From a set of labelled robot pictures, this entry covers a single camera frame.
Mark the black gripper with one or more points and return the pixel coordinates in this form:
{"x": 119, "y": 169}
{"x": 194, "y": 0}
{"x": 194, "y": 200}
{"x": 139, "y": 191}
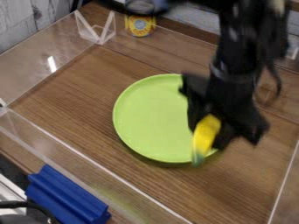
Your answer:
{"x": 226, "y": 96}

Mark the yellow toy banana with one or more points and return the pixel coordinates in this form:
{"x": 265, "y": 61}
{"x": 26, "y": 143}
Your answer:
{"x": 203, "y": 137}

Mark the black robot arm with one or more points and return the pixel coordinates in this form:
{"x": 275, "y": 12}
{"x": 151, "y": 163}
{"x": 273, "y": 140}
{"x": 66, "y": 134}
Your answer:
{"x": 253, "y": 42}

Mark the green round plate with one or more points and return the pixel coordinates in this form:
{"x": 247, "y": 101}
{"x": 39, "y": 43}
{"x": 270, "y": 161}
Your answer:
{"x": 150, "y": 119}

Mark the yellow labelled tin can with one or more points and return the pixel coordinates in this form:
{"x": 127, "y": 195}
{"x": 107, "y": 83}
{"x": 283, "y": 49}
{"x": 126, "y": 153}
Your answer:
{"x": 139, "y": 17}

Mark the blue plastic clamp block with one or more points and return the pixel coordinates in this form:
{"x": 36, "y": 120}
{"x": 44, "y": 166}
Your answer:
{"x": 70, "y": 202}

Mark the clear acrylic triangle bracket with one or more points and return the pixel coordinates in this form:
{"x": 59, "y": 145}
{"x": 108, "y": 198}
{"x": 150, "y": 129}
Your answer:
{"x": 95, "y": 27}

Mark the clear acrylic enclosure wall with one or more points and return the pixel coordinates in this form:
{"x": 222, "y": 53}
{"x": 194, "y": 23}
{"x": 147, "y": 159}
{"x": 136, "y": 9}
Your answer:
{"x": 27, "y": 66}

